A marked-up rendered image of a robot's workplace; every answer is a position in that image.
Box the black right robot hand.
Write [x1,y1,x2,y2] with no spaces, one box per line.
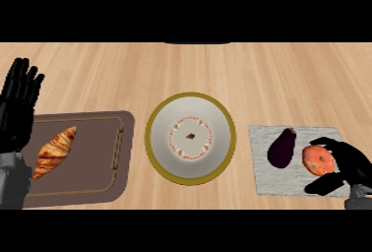
[303,136,372,197]

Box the grey placemat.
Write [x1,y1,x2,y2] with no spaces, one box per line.
[246,125,351,199]

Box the brown tray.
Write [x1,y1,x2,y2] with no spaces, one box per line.
[21,110,137,209]

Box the white bowl with yellow rim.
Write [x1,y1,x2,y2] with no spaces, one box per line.
[142,92,237,187]

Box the orange squash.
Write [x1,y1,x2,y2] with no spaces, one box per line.
[300,145,336,177]

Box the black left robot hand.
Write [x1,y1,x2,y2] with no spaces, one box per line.
[0,57,47,155]

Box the golden croissant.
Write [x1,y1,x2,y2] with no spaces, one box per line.
[30,125,78,181]

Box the dark purple eggplant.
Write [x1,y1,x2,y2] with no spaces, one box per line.
[265,127,297,169]

